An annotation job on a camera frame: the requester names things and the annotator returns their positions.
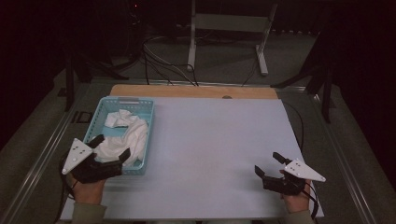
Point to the white metal stand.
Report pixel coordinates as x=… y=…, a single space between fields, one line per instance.
x=230 y=22

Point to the wooden board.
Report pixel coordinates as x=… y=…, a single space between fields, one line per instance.
x=186 y=91

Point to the light blue plastic basket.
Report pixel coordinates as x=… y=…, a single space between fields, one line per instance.
x=150 y=124

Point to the metal floor rail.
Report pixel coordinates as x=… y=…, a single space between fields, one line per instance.
x=40 y=161
x=345 y=161

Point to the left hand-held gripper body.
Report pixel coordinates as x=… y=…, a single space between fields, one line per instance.
x=77 y=155

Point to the black stand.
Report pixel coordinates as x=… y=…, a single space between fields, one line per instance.
x=326 y=99
x=69 y=90

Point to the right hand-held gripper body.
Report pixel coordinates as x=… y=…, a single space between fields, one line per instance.
x=303 y=170

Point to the person's right hand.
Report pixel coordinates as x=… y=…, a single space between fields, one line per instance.
x=295 y=202

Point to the large white cloth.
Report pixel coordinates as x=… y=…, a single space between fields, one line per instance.
x=134 y=138

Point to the small crumpled white cloth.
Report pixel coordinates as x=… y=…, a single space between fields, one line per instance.
x=117 y=118

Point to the person's left hand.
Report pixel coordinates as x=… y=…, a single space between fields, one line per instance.
x=88 y=192

